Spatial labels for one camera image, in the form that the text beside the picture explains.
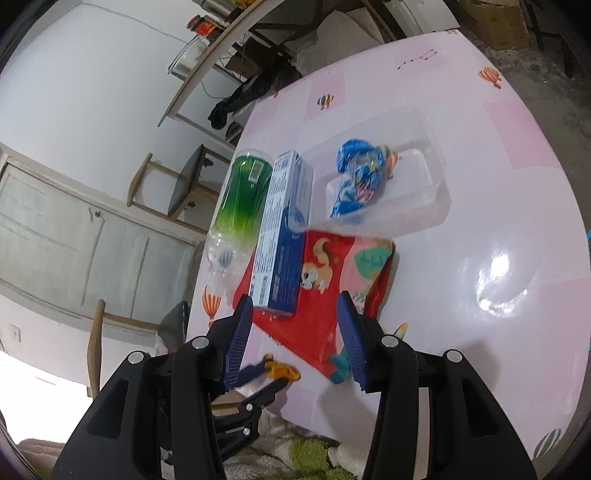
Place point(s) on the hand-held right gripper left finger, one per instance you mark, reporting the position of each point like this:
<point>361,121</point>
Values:
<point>240,341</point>

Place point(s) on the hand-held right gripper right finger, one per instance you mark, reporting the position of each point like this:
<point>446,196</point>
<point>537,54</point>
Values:
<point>353,341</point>

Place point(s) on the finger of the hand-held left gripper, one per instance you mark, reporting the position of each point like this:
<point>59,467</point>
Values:
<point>251,406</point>
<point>247,374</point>

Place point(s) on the orange candy wrapper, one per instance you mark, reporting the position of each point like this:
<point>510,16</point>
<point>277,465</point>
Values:
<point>284,370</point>

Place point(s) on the red snack packet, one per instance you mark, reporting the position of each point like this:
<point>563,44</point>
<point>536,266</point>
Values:
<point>314,323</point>

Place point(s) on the blue toothpaste box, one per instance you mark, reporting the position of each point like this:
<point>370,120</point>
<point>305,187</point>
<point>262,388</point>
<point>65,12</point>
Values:
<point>281,240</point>

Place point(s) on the green plastic bottle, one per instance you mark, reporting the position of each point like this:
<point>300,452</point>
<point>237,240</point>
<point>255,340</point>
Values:
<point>244,198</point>

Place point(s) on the white and green fluffy blanket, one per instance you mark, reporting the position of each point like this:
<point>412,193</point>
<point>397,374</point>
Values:
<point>295,450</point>

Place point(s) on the wooden chair black seat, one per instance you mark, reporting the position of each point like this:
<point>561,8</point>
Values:
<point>184,180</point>
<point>175,323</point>

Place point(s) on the pink printed tablecloth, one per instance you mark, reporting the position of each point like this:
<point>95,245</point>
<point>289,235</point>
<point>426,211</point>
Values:
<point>461,277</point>

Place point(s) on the blue crumpled wrapper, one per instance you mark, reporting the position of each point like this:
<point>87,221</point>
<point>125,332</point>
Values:
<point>355,184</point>

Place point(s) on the clear plastic tray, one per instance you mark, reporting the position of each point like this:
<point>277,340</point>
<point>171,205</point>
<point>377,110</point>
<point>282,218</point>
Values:
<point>415,184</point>

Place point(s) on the weathered panelled double door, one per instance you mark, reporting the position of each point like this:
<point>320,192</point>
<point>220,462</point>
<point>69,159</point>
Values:
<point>69,240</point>

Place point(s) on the black cloth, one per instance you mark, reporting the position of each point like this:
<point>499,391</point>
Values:
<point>235,101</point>

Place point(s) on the clear plastic container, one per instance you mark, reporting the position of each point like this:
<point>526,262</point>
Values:
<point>189,57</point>

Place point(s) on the wooden side table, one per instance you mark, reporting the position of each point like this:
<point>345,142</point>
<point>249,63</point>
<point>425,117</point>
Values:
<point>217,48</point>

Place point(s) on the white pillow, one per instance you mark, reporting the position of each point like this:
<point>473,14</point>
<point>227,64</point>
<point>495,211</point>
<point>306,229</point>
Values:
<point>341,32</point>

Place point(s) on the red lidded jar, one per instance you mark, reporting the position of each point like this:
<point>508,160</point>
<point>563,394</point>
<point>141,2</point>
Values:
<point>201,25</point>

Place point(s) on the white chest freezer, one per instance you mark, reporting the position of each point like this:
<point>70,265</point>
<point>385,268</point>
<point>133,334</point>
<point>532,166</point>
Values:
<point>425,11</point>

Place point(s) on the brown cardboard box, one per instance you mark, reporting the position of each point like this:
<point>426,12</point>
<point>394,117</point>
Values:
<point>494,23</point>

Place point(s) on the white wall socket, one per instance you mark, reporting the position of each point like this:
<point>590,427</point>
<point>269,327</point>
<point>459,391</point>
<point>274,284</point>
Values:
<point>16,333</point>

